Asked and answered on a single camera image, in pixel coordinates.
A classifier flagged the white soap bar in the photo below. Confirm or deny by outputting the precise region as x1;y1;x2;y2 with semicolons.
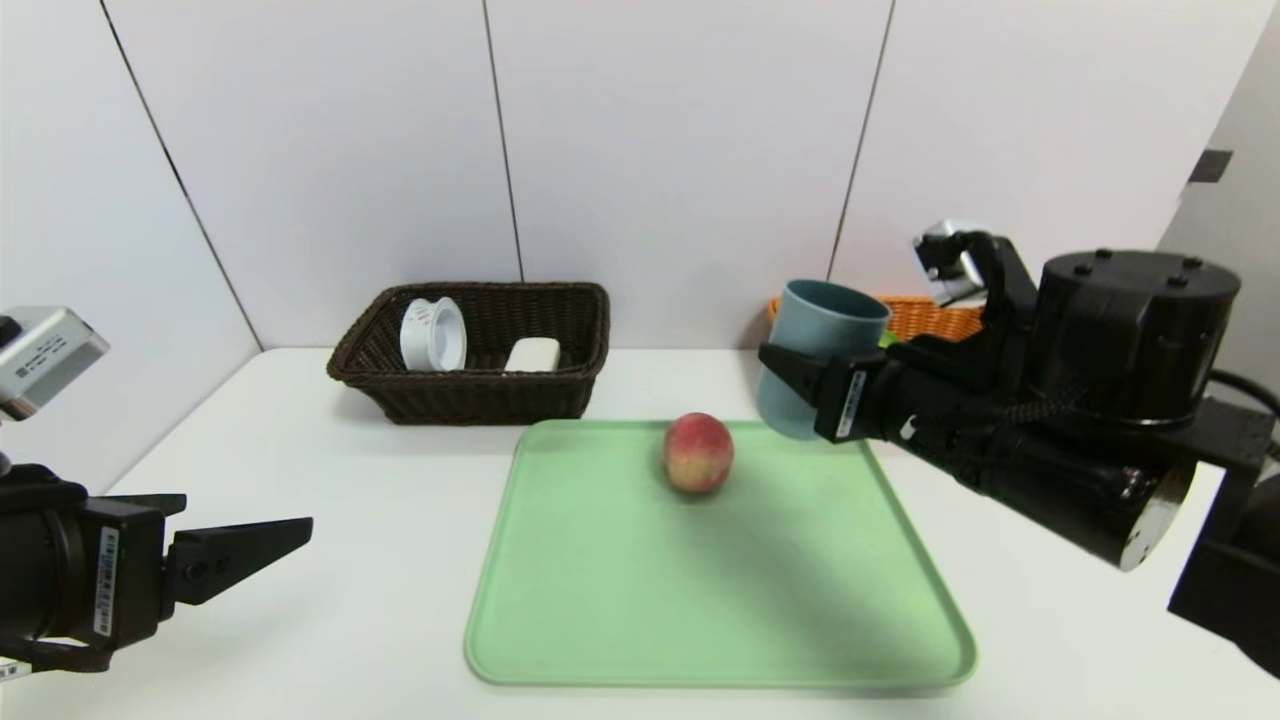
504;338;562;374

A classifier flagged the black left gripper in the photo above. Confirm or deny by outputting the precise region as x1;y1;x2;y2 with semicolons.
0;493;313;652

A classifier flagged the dark brown wicker basket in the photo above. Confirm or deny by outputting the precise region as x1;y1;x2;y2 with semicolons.
327;282;611;426

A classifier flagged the red yellow peach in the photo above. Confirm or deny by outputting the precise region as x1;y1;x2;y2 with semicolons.
663;412;736;495

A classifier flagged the orange wicker basket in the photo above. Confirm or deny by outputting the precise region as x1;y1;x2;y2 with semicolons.
767;294;987;346

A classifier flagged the blue grey plastic cup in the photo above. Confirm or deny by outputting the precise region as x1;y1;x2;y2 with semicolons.
756;279;892;442

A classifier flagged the light green plastic tray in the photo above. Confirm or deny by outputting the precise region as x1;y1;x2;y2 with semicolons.
463;420;978;689

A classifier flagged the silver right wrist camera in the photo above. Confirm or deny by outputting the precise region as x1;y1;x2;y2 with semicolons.
912;221;989;304

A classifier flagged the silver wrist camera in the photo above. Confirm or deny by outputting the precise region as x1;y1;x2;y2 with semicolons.
0;305;111;423
912;221;989;304

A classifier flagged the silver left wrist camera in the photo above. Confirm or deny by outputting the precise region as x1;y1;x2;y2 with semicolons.
0;305;111;423

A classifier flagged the clear tape roll spool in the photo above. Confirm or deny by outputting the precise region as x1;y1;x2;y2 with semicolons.
399;296;469;373

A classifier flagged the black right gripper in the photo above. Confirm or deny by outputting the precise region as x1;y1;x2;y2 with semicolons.
757;343;946;457

